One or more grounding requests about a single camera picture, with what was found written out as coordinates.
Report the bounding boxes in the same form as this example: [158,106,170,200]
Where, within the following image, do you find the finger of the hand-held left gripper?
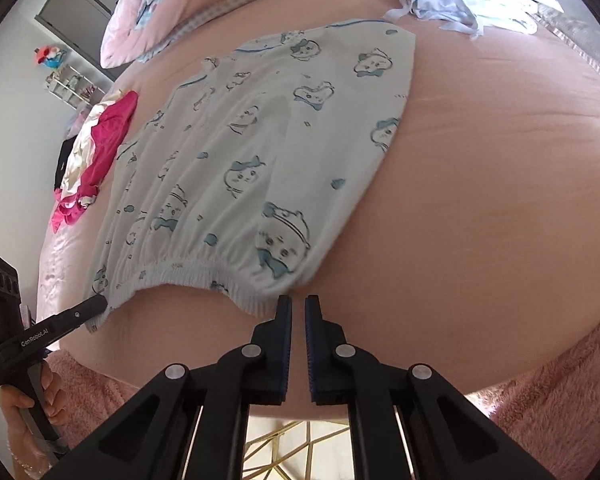
[44,294,109,335]

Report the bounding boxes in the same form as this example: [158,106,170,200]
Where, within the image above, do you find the pink checkered quilt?
[100,0,361,68]

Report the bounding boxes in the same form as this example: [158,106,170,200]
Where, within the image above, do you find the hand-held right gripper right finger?
[304,295,536,480]

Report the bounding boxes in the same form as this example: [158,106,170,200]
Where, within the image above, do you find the gold geometric wire frame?
[245,405,351,480]

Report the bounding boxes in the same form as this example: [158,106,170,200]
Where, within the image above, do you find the pale pink satin sheet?
[35,85,131,321]

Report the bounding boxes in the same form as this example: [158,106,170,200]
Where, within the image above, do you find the pink and white clothes pile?
[50,91,140,233]

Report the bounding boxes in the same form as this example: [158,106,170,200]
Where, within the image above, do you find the colourful plush toy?
[34,42,68,68]

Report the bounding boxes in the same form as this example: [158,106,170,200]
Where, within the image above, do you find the pink bed sheet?
[35,0,600,421]

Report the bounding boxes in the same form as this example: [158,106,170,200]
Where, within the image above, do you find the white cartoon print pajama pants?
[82,19,419,333]

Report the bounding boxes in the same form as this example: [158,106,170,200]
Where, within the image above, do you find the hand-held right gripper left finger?
[62,295,293,480]

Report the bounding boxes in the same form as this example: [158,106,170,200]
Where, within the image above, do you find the pile of white clothes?
[385,0,566,41]

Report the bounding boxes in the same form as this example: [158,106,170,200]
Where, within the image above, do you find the white satin garment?
[60,105,106,201]

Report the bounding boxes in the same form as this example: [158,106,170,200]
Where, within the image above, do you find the black garment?
[54,137,76,191]

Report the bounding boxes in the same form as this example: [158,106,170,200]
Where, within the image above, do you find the pink pillow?
[530,2,600,101]

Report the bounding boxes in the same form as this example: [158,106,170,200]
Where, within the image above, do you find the person's left hand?
[0,361,71,473]

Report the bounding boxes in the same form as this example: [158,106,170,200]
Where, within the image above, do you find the grey wardrobe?
[34,0,131,83]

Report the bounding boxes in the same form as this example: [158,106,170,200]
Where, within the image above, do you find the white shelf rack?
[45,55,113,111]

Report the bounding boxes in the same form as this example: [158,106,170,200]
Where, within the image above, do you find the pink fluffy robe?
[7,305,600,480]

